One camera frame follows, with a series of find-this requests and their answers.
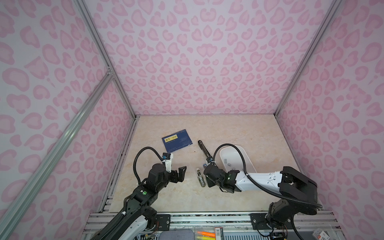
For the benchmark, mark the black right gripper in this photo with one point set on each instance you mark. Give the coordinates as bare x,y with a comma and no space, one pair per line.
209,185

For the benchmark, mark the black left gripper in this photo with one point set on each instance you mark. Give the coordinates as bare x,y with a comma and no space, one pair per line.
181,174

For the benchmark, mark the grey white mini stapler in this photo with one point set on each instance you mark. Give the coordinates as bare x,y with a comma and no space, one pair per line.
200,178

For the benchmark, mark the black long stapler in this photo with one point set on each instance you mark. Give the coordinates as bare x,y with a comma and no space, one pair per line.
204,149

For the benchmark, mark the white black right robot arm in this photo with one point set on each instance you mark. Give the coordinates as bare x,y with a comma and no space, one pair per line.
296,192

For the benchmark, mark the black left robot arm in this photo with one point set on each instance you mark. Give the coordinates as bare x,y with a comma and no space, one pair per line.
137,215

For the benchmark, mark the white plastic tray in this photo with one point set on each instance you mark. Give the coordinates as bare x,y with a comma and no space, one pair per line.
232,160

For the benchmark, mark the blue book yellow label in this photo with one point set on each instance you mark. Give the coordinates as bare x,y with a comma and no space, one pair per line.
177,141

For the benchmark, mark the orange marker pen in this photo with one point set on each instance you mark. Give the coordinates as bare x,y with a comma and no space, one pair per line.
206,234

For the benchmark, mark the grey foam pad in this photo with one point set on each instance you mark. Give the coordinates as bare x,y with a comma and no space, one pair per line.
177,235

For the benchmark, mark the yellow marker pen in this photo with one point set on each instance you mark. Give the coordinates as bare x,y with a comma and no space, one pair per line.
205,238

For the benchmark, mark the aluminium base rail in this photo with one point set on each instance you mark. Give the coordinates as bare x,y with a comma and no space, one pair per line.
249,226

